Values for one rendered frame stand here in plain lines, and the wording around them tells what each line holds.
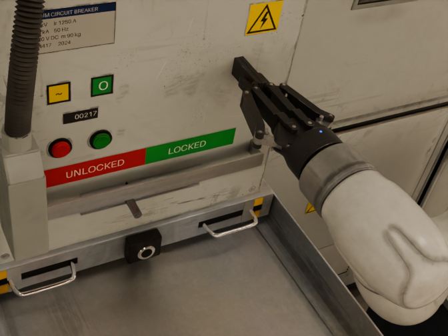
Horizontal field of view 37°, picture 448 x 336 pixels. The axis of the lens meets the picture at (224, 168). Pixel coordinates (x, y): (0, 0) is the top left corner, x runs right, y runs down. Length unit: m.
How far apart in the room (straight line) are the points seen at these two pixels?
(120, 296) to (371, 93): 0.80
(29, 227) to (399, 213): 0.46
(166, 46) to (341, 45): 0.61
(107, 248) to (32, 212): 0.30
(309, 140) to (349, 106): 0.77
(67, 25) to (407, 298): 0.51
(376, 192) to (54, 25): 0.43
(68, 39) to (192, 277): 0.52
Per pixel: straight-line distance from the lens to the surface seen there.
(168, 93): 0.98
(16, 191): 0.84
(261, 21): 0.99
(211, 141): 1.09
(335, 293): 1.19
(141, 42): 0.91
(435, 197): 2.22
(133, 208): 1.05
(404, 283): 0.75
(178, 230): 1.20
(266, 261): 1.25
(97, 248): 1.14
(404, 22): 1.55
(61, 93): 0.91
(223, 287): 1.19
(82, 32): 0.87
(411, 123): 1.83
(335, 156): 0.82
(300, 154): 0.85
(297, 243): 1.25
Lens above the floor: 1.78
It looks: 42 degrees down
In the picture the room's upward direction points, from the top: 11 degrees clockwise
